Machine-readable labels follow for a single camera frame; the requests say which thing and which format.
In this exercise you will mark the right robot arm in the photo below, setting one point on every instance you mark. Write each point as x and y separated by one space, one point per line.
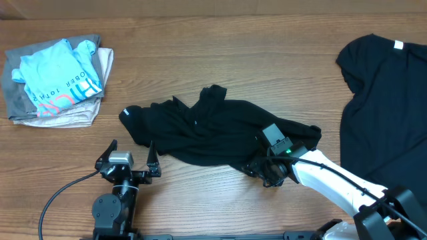
378 212

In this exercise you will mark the black t-shirt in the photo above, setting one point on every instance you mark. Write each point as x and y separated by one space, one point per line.
215 131

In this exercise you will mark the grey folded shirt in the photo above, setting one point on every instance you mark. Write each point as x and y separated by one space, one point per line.
18 104

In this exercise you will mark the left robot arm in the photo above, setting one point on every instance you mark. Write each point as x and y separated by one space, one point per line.
114 212

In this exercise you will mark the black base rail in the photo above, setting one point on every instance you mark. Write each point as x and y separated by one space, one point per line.
288 235

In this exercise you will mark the dark navy t-shirt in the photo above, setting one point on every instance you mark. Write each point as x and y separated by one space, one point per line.
383 126

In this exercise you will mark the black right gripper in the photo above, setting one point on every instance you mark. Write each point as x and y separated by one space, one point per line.
255 166

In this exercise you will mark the light blue printed t-shirt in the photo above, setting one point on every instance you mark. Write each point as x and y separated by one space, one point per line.
58 77

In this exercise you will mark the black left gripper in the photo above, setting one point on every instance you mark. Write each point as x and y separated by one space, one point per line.
145 177

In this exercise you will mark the beige folded shirt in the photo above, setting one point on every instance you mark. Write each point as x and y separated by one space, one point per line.
81 115

